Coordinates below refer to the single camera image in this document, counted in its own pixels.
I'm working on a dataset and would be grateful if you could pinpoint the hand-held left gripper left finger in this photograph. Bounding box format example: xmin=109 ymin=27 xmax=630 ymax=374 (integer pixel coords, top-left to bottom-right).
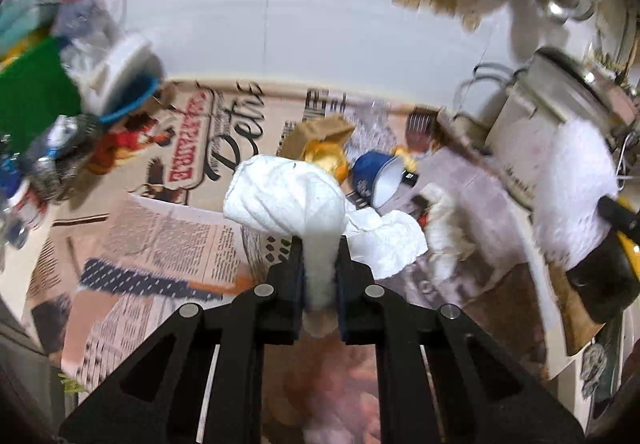
xmin=59 ymin=237 xmax=306 ymax=444

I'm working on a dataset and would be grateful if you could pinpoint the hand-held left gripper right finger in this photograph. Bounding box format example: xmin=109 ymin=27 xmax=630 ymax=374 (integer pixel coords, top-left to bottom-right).
xmin=336 ymin=235 xmax=586 ymax=444

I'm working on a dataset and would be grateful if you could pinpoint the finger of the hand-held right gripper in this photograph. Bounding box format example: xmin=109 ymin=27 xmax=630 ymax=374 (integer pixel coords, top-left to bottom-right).
xmin=597 ymin=195 xmax=640 ymax=247

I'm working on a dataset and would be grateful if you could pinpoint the white paper towel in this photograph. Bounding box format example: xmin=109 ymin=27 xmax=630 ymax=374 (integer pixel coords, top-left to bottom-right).
xmin=345 ymin=208 xmax=428 ymax=280
xmin=532 ymin=119 xmax=623 ymax=270
xmin=223 ymin=154 xmax=348 ymax=337

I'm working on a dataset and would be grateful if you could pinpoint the green box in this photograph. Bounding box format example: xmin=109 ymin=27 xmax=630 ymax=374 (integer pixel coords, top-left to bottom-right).
xmin=0 ymin=37 xmax=83 ymax=150

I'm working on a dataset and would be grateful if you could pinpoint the white cable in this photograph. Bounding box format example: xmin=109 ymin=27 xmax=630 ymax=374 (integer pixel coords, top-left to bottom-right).
xmin=614 ymin=134 xmax=640 ymax=187

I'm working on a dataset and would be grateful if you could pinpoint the wooden cutting board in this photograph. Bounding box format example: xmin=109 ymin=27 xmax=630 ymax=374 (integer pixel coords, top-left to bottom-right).
xmin=547 ymin=264 xmax=608 ymax=357

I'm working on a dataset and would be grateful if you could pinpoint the blue paper cup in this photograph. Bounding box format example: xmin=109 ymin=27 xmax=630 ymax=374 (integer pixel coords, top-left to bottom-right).
xmin=350 ymin=150 xmax=407 ymax=212

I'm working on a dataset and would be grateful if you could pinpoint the black power cable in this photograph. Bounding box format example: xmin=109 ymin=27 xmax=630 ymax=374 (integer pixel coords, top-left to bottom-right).
xmin=454 ymin=64 xmax=513 ymax=125

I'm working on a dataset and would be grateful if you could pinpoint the newspaper print tablecloth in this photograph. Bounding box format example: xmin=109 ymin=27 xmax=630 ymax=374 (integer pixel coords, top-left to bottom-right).
xmin=22 ymin=79 xmax=566 ymax=444

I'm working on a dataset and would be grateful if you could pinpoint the black round pot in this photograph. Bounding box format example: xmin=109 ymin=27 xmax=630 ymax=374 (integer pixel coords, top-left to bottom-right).
xmin=567 ymin=229 xmax=636 ymax=325

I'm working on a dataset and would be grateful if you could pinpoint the blue plastic bowl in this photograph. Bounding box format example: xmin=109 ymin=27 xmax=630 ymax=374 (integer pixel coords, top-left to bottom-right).
xmin=97 ymin=74 xmax=162 ymax=125

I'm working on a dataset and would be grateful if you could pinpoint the stack of teal boxes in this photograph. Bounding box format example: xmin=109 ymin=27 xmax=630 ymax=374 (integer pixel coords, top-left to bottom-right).
xmin=0 ymin=0 xmax=57 ymax=50

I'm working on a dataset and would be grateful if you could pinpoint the clear plastic bag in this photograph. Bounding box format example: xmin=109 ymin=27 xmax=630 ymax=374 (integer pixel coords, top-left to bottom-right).
xmin=55 ymin=0 xmax=117 ymax=70

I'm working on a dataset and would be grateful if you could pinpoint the clear plastic bottle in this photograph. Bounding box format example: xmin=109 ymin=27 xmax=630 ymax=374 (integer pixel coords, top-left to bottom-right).
xmin=0 ymin=159 xmax=47 ymax=250
xmin=30 ymin=114 xmax=101 ymax=197

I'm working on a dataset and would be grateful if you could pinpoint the white rice cooker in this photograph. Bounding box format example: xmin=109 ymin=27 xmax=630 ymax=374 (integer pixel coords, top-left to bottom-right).
xmin=482 ymin=47 xmax=640 ymax=212

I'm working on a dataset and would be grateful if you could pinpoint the brown paper scrap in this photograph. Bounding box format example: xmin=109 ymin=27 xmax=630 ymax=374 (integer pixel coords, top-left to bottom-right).
xmin=277 ymin=114 xmax=357 ymax=160

